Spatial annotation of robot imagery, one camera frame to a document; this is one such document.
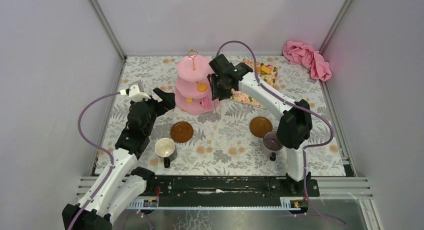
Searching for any small orange cookie toy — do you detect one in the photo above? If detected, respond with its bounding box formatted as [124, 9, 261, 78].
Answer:
[196, 82, 208, 92]

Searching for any pink cake slice toy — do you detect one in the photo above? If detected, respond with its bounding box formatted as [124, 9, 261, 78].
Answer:
[199, 98, 211, 109]

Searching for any round orange cookie toy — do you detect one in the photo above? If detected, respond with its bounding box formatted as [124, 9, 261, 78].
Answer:
[259, 65, 271, 75]

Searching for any floral rectangular serving tray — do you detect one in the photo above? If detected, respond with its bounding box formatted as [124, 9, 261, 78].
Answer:
[230, 61, 278, 109]

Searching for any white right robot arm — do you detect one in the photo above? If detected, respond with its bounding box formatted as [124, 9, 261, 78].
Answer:
[208, 54, 313, 196]

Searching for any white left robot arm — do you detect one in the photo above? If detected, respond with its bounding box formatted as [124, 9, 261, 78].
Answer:
[62, 85, 176, 230]

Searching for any pink three-tier cake stand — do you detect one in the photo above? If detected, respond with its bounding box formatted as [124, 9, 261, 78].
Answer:
[174, 49, 215, 115]

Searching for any brown saucer left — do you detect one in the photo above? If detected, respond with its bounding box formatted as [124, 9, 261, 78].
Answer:
[170, 121, 194, 143]

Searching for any brown saucer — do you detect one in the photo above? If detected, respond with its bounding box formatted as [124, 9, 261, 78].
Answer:
[170, 121, 194, 143]
[249, 116, 273, 138]

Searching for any brown saucer right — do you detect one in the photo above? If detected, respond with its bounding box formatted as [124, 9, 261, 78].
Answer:
[249, 116, 273, 138]

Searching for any floral tablecloth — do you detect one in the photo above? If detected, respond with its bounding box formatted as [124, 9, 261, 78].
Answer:
[102, 56, 346, 177]

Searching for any crumpled pink cloth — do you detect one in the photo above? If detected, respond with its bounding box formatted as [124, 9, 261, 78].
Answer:
[282, 40, 333, 82]

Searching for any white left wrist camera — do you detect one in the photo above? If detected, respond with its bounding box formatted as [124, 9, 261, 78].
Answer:
[119, 84, 151, 103]

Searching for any cream mug black handle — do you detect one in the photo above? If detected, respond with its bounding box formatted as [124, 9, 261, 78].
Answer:
[154, 137, 178, 168]

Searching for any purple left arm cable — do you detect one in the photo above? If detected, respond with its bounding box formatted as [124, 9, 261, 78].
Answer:
[66, 91, 128, 230]

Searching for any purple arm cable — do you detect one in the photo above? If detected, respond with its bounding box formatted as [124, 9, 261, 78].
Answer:
[66, 91, 128, 230]
[215, 40, 348, 227]

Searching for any mauve mug black handle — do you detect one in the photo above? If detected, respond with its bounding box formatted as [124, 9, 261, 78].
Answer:
[260, 131, 283, 162]

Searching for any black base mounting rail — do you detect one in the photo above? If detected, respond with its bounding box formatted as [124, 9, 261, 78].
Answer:
[136, 175, 320, 210]

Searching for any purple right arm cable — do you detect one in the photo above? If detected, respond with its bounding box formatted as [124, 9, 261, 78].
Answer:
[215, 40, 348, 227]

